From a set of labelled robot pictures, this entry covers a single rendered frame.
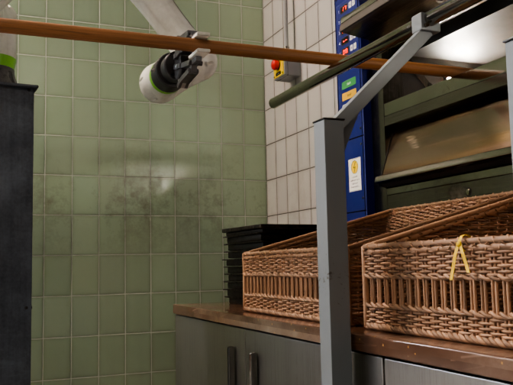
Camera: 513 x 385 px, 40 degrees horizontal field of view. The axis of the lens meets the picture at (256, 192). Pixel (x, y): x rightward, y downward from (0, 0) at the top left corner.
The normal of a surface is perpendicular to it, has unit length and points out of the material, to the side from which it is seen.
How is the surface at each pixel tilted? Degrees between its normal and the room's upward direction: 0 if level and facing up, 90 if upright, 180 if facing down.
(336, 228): 90
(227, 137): 90
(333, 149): 90
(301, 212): 90
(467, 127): 70
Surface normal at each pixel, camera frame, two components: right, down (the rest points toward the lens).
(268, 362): -0.92, -0.02
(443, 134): -0.88, -0.36
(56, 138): 0.39, -0.11
